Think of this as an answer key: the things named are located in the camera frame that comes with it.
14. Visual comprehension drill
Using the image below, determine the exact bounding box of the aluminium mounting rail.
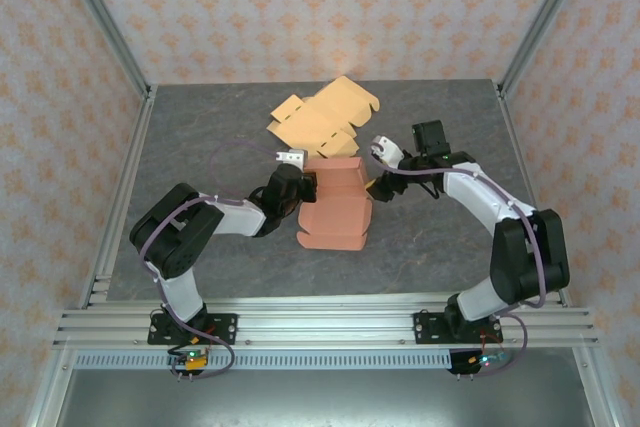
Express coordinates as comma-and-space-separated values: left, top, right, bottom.
52, 295, 601, 349

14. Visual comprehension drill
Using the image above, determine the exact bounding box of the aluminium frame post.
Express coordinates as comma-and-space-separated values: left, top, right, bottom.
497, 0, 599, 99
52, 0, 154, 99

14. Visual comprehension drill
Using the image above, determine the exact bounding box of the yellow paper box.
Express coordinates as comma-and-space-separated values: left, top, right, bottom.
266, 75, 381, 159

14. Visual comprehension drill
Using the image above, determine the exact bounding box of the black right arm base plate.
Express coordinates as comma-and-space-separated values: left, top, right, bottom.
413, 311, 504, 346

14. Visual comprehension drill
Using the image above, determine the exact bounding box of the grey metal panel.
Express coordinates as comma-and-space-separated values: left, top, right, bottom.
29, 366, 616, 427

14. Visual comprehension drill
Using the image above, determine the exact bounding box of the pink paper box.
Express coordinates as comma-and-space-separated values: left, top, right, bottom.
295, 156, 374, 252

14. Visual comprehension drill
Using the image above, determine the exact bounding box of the slotted grey cable duct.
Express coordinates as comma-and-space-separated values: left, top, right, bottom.
74, 350, 584, 371

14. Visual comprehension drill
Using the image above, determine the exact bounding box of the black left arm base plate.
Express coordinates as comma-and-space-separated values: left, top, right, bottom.
147, 312, 239, 346

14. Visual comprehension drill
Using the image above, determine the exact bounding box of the aluminium side rail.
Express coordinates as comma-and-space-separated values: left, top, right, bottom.
78, 86, 159, 309
494, 80, 572, 309

